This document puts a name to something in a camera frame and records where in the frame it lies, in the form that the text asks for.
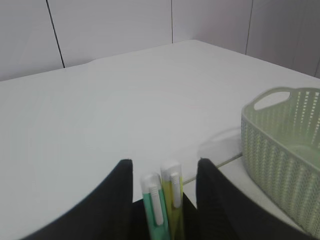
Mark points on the black square pen holder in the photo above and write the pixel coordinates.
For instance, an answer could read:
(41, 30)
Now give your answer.
(139, 228)

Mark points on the mint green pen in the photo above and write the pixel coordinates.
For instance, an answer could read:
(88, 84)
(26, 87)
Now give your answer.
(155, 207)

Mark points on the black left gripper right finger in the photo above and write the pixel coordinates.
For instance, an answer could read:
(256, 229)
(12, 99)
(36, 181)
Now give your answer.
(226, 213)

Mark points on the yellow utility knife pen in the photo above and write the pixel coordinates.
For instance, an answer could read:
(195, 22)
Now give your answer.
(172, 184)

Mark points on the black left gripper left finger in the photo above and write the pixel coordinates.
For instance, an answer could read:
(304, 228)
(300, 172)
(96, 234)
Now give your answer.
(105, 214)

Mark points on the grey-green woven plastic basket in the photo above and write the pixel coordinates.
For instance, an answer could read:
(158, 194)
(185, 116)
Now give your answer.
(280, 137)

